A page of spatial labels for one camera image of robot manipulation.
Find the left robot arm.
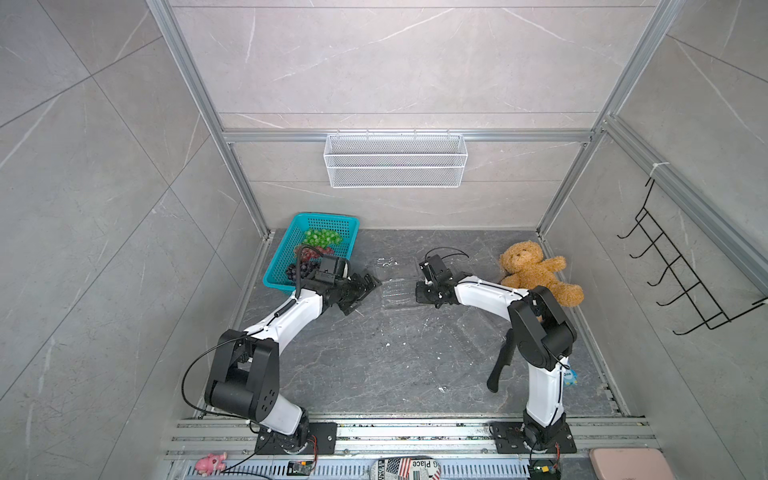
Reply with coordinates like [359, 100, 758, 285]
[204, 244, 381, 454]

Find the brown teddy bear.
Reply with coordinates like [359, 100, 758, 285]
[500, 241, 585, 308]

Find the clear plastic clamshell container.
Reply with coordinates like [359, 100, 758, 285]
[374, 256, 423, 311]

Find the black wire hook rack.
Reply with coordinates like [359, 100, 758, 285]
[616, 179, 767, 337]

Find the blue owl toy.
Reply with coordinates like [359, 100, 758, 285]
[563, 369, 578, 386]

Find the pink pad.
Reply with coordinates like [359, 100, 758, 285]
[589, 448, 675, 480]

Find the pink pig toy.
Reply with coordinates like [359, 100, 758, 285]
[194, 453, 228, 477]

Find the teal plastic basket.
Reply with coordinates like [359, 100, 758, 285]
[263, 213, 360, 293]

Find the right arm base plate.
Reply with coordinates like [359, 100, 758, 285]
[489, 417, 577, 454]

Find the green grape bunch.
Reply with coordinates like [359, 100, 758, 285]
[302, 229, 343, 248]

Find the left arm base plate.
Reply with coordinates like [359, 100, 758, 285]
[255, 422, 338, 455]

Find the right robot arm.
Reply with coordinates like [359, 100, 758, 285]
[415, 253, 577, 452]

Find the white wire mesh shelf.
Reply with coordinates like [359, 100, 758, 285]
[323, 133, 469, 189]

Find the red grape bunch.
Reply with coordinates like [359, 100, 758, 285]
[296, 246, 323, 264]

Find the dark purple grape bunch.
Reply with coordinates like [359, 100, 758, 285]
[285, 263, 310, 283]

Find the black knife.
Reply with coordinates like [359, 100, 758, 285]
[486, 329, 516, 393]

